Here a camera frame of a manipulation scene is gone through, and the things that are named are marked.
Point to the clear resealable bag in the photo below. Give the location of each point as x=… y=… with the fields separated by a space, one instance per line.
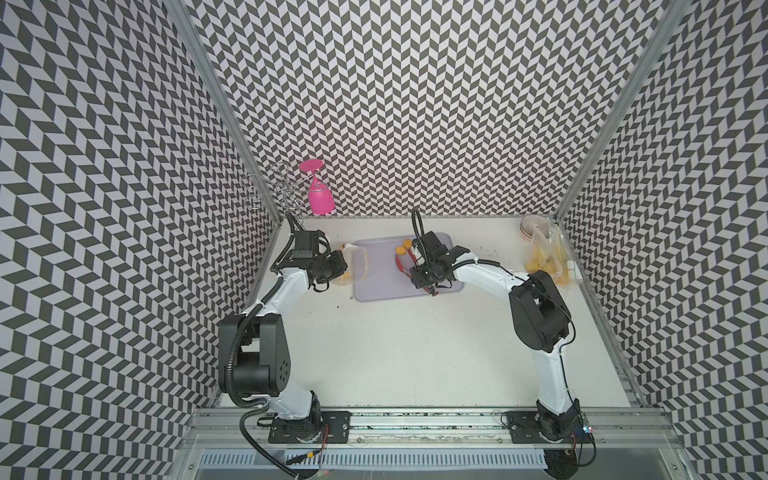
x=549 y=255
x=568 y=271

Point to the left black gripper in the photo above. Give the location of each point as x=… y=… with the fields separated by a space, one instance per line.
x=339 y=266

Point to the small pink stacked bowls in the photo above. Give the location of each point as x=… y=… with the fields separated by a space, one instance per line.
x=532 y=224

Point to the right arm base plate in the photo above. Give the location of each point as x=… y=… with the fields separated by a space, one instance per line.
x=533 y=427

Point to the aluminium mounting rail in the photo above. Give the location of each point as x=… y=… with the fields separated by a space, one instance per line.
x=461 y=427

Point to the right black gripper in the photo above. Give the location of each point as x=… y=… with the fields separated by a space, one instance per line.
x=418 y=278

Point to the metal wire glass rack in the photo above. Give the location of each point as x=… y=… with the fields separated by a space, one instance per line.
x=278 y=197

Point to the red metal tongs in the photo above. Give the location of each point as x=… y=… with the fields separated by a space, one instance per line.
x=403 y=267

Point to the clear bag with cookies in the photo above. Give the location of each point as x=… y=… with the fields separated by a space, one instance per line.
x=355 y=257

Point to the pink plastic wine glass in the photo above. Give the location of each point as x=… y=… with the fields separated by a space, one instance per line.
x=320 y=197

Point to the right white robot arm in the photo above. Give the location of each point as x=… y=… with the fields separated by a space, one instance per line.
x=540 y=317

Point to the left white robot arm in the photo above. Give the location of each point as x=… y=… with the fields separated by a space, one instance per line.
x=254 y=360

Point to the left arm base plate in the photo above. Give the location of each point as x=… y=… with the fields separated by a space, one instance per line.
x=333 y=427

